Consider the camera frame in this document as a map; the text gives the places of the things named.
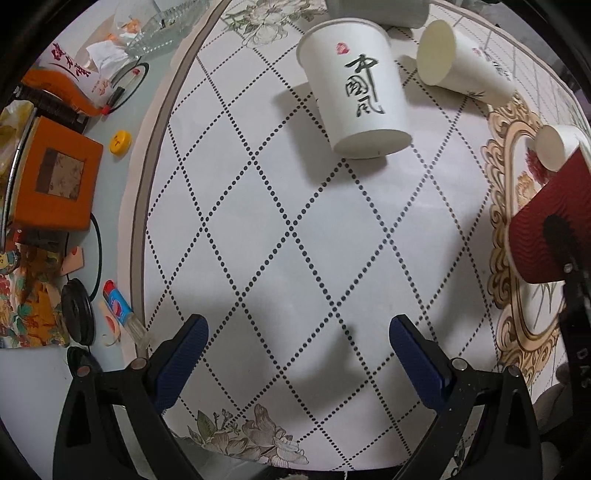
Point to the black round disc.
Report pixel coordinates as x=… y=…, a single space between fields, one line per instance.
x=77 y=311

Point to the floral printed cloth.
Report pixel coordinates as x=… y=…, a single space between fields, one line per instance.
x=27 y=314

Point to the orange and white packet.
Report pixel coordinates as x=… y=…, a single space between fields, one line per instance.
x=69 y=78

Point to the grey paper cup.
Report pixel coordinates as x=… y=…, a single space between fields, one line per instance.
x=383 y=11

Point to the white printed paper cup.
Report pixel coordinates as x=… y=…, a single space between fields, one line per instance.
x=480 y=64

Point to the white crumpled wrapper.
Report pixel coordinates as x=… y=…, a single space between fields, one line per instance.
x=108 y=50

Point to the large white calligraphy paper cup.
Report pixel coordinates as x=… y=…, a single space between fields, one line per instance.
x=351 y=87

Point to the blue and red lighter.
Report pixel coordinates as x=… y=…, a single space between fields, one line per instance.
x=121 y=309

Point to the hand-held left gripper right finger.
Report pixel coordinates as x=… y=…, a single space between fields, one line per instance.
x=415 y=364

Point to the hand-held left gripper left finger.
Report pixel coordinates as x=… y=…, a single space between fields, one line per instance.
x=181 y=357

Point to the orange gift box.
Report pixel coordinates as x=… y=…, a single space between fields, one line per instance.
x=55 y=184

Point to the clear plastic bottle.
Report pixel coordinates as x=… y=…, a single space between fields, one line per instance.
x=166 y=27

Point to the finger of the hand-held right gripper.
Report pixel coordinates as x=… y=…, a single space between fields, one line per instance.
x=556 y=240

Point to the red corrugated paper cup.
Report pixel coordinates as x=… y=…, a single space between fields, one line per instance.
x=540 y=230

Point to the diamond pattern floral table mat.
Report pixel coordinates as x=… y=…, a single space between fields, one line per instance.
x=286 y=258

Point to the orange paper tag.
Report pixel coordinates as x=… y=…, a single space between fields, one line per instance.
x=74 y=264

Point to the small white paper cup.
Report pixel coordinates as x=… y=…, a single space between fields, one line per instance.
x=556 y=145

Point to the red and black pen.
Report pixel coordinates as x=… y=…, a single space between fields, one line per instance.
x=117 y=94

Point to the clear plastic bag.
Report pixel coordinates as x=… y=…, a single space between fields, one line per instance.
x=14 y=134

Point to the yellow bottle cap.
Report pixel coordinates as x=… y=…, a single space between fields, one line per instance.
x=120 y=143

